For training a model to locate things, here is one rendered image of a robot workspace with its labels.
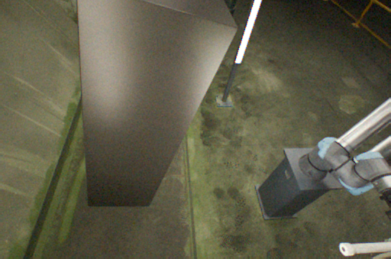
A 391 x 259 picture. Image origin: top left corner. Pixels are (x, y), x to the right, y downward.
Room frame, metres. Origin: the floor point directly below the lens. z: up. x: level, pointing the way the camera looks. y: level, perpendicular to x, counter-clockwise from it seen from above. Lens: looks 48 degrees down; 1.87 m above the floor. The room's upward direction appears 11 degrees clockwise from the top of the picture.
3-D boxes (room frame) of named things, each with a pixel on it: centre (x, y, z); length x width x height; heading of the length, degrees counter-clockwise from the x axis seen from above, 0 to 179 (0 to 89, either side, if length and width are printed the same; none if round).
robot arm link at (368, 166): (0.58, -0.80, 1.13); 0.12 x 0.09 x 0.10; 13
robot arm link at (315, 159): (0.84, -0.85, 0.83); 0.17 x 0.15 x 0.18; 40
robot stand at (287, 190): (0.85, -0.85, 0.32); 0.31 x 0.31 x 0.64; 14
